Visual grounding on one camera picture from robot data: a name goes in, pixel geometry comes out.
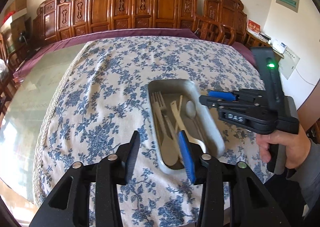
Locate cream plastic chopstick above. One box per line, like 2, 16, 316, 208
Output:
175, 95, 183, 132

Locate metal fork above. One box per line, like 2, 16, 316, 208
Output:
151, 91, 178, 150

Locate large white rice spoon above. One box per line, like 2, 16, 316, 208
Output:
152, 101, 178, 166

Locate metal smiley spoon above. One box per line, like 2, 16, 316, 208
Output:
184, 100, 207, 153

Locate person's right hand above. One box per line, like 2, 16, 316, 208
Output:
255, 124, 312, 170

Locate grey metal tray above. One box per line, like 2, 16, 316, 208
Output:
148, 79, 225, 174

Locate white router box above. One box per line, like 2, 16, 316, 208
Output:
271, 39, 286, 54

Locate red greeting card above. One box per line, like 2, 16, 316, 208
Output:
247, 19, 261, 34

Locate carved wooden armchair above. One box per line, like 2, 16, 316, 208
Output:
195, 0, 258, 63

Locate blue floral tablecloth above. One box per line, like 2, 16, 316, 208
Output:
33, 37, 264, 226

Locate long carved wooden sofa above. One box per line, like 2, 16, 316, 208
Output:
12, 0, 226, 78

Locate stacked cardboard boxes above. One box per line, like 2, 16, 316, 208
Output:
1, 0, 27, 52

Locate wall electrical panel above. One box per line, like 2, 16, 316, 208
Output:
279, 46, 300, 79

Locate grey wall box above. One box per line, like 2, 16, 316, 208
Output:
276, 0, 299, 13

